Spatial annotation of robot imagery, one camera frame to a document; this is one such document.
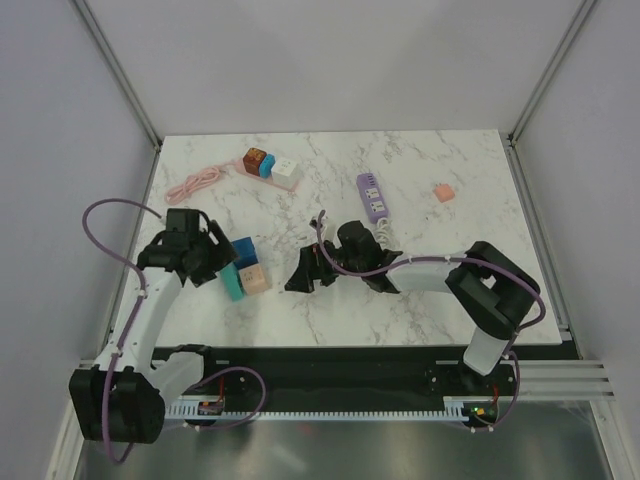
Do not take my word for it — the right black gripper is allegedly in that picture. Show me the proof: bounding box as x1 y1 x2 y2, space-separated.
285 237 365 293

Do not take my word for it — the teal power strip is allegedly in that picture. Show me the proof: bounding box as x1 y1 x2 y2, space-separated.
219 262 245 302

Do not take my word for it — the blue cube plug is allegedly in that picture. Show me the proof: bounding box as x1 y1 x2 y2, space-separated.
231 237 259 270

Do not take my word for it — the purple power strip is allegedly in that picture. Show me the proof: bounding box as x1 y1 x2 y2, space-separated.
356 172 389 224

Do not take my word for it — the pink plug adapter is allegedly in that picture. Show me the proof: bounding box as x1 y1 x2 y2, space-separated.
433 184 455 203

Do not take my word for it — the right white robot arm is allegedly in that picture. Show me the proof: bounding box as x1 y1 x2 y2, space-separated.
285 214 546 394

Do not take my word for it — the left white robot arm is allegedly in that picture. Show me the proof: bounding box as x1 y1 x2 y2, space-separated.
69 208 237 444

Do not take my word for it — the peach cube plug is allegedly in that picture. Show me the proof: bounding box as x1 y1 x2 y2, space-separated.
238 263 270 296

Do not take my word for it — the white cube plug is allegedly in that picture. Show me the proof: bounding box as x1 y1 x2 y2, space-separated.
271 157 302 190

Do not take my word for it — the brown cube plug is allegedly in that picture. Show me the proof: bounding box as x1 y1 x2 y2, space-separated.
242 147 267 177

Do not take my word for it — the light blue plug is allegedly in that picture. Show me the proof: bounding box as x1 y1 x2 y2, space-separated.
258 154 276 179

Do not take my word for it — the pink power strip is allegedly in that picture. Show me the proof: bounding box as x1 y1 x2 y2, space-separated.
233 159 303 192

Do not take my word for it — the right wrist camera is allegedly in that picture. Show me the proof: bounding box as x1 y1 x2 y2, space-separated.
309 214 336 241

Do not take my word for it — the pink braided cable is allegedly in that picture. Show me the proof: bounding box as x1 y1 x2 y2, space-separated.
164 162 239 207

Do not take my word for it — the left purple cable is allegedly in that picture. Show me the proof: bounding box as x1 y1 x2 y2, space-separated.
82 198 166 466

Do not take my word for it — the aluminium rail bar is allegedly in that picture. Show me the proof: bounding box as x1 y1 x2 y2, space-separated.
182 359 611 398

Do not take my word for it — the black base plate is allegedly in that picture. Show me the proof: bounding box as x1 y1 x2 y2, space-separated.
153 344 518 412

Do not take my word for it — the left aluminium frame post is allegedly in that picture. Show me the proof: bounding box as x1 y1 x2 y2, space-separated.
71 0 162 152

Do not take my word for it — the aluminium frame post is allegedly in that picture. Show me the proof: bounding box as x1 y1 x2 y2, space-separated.
71 0 162 152
502 0 600 148

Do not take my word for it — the white cable duct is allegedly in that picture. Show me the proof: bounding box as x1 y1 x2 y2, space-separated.
165 399 497 422

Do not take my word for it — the right aluminium frame post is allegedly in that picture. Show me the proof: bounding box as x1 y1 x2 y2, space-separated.
502 0 600 148

